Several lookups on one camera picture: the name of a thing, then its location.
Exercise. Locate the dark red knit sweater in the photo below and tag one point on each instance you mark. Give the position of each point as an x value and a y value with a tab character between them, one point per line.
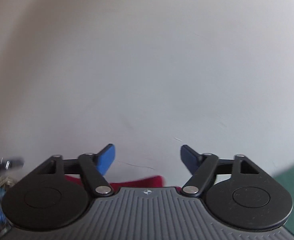
137	183

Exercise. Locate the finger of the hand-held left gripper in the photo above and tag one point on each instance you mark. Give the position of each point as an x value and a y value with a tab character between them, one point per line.
12	163

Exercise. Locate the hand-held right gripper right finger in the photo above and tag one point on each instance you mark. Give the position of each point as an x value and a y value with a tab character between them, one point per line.
189	158

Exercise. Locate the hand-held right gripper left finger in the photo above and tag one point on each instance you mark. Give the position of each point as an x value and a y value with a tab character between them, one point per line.
107	158

